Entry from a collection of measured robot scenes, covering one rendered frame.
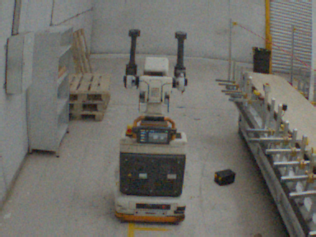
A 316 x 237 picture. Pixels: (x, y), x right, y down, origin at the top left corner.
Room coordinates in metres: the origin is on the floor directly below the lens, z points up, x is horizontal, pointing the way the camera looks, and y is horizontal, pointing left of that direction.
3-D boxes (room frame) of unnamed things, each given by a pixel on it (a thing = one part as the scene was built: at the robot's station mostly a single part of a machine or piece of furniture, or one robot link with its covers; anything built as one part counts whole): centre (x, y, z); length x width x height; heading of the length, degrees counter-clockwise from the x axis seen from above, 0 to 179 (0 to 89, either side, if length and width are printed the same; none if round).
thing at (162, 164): (3.48, 0.03, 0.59); 0.55 x 0.34 x 0.83; 92
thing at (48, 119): (5.04, 1.41, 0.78); 0.90 x 0.45 x 1.55; 2
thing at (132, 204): (3.25, 0.00, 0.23); 0.41 x 0.02 x 0.08; 92
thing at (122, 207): (3.57, 0.03, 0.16); 0.67 x 0.64 x 0.25; 2
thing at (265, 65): (10.36, -2.56, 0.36); 0.59 x 0.58 x 0.73; 2
